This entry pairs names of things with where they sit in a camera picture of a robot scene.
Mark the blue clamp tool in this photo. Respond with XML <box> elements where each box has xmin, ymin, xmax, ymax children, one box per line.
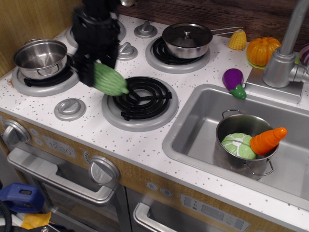
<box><xmin>0</xmin><ymin>183</ymin><xmax>45</xmax><ymax>213</ymax></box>

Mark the grey stove knob centre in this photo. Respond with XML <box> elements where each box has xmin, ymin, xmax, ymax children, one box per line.
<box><xmin>117</xmin><ymin>42</ymin><xmax>138</xmax><ymax>61</ymax></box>

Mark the purple toy onion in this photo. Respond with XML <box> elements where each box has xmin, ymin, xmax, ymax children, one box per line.
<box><xmin>299</xmin><ymin>43</ymin><xmax>309</xmax><ymax>66</ymax></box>

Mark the steel pot in sink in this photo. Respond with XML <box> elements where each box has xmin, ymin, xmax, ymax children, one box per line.
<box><xmin>213</xmin><ymin>109</ymin><xmax>287</xmax><ymax>180</ymax></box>

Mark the silver oven door handle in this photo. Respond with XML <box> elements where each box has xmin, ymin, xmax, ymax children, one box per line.
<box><xmin>8</xmin><ymin>148</ymin><xmax>114</xmax><ymax>205</ymax></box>

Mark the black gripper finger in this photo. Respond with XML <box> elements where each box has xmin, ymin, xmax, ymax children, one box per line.
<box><xmin>98</xmin><ymin>45</ymin><xmax>118</xmax><ymax>69</ymax></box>
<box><xmin>72</xmin><ymin>53</ymin><xmax>94</xmax><ymax>87</ymax></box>

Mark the right oven dial knob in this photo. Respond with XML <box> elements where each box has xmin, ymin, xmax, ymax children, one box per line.
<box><xmin>88</xmin><ymin>156</ymin><xmax>120</xmax><ymax>185</ymax></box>

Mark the silver dishwasher door handle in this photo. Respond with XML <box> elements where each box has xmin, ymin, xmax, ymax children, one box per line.
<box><xmin>133</xmin><ymin>203</ymin><xmax>169</xmax><ymax>232</ymax></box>

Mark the green plate under pumpkin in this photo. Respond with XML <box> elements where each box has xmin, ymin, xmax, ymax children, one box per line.
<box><xmin>246</xmin><ymin>56</ymin><xmax>300</xmax><ymax>70</ymax></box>

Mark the grey stove knob front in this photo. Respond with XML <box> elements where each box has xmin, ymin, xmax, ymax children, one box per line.
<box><xmin>54</xmin><ymin>98</ymin><xmax>86</xmax><ymax>121</ymax></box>

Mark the purple toy eggplant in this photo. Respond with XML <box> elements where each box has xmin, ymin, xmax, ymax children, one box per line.
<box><xmin>222</xmin><ymin>68</ymin><xmax>247</xmax><ymax>100</ymax></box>

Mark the yellow toy corn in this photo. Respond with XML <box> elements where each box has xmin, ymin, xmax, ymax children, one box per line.
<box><xmin>228</xmin><ymin>29</ymin><xmax>247</xmax><ymax>50</ymax></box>

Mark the green bumpy toy squash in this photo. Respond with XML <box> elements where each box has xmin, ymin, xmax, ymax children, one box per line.
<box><xmin>93</xmin><ymin>62</ymin><xmax>129</xmax><ymax>97</ymax></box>

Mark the orange toy pumpkin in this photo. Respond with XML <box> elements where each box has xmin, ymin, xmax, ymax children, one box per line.
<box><xmin>246</xmin><ymin>37</ymin><xmax>281</xmax><ymax>66</ymax></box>

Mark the back right black burner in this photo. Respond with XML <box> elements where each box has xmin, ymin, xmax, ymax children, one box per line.
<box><xmin>145</xmin><ymin>36</ymin><xmax>211</xmax><ymax>74</ymax></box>

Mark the silver toy faucet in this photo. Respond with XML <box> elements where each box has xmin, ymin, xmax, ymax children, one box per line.
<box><xmin>245</xmin><ymin>0</ymin><xmax>309</xmax><ymax>104</ymax></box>

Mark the lidded steel frying pan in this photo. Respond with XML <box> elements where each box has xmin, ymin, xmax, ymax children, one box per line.
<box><xmin>162</xmin><ymin>23</ymin><xmax>244</xmax><ymax>59</ymax></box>

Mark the black cable hose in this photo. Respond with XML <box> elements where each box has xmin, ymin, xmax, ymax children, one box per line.
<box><xmin>0</xmin><ymin>200</ymin><xmax>13</xmax><ymax>232</ymax></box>

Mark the grey stove knob back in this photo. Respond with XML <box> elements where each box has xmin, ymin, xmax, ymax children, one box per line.
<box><xmin>134</xmin><ymin>21</ymin><xmax>157</xmax><ymax>39</ymax></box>

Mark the orange toy carrot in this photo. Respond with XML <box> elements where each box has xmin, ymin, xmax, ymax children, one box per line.
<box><xmin>250</xmin><ymin>127</ymin><xmax>287</xmax><ymax>156</ymax></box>

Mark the front left black burner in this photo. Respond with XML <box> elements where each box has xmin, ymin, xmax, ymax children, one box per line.
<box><xmin>11</xmin><ymin>53</ymin><xmax>79</xmax><ymax>97</ymax></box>

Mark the left oven dial knob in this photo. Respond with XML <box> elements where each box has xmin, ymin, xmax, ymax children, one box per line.
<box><xmin>3</xmin><ymin>119</ymin><xmax>31</xmax><ymax>145</ymax></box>

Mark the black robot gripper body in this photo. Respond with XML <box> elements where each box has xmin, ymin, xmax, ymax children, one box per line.
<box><xmin>72</xmin><ymin>0</ymin><xmax>120</xmax><ymax>61</ymax></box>

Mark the green toy cabbage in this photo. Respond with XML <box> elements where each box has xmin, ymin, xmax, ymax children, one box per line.
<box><xmin>221</xmin><ymin>133</ymin><xmax>257</xmax><ymax>160</ymax></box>

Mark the steel pot on stove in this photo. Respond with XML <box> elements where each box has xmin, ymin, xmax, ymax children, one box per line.
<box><xmin>13</xmin><ymin>39</ymin><xmax>68</xmax><ymax>80</ymax></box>

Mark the grey stove knob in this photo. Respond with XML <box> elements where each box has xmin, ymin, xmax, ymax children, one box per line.
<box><xmin>134</xmin><ymin>21</ymin><xmax>157</xmax><ymax>39</ymax></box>
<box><xmin>117</xmin><ymin>42</ymin><xmax>138</xmax><ymax>61</ymax></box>
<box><xmin>54</xmin><ymin>98</ymin><xmax>86</xmax><ymax>121</ymax></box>

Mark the yellow cloth scrap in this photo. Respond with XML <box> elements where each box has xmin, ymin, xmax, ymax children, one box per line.
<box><xmin>21</xmin><ymin>212</ymin><xmax>51</xmax><ymax>230</ymax></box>

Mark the front right black burner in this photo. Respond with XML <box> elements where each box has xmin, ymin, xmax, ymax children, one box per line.
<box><xmin>102</xmin><ymin>76</ymin><xmax>179</xmax><ymax>132</ymax></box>

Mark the oven dial knob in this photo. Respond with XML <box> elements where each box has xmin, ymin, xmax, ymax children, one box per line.
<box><xmin>3</xmin><ymin>119</ymin><xmax>31</xmax><ymax>145</ymax></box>
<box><xmin>88</xmin><ymin>156</ymin><xmax>120</xmax><ymax>185</ymax></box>

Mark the grey toy sink basin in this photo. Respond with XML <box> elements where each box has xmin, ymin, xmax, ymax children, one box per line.
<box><xmin>163</xmin><ymin>84</ymin><xmax>309</xmax><ymax>210</ymax></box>

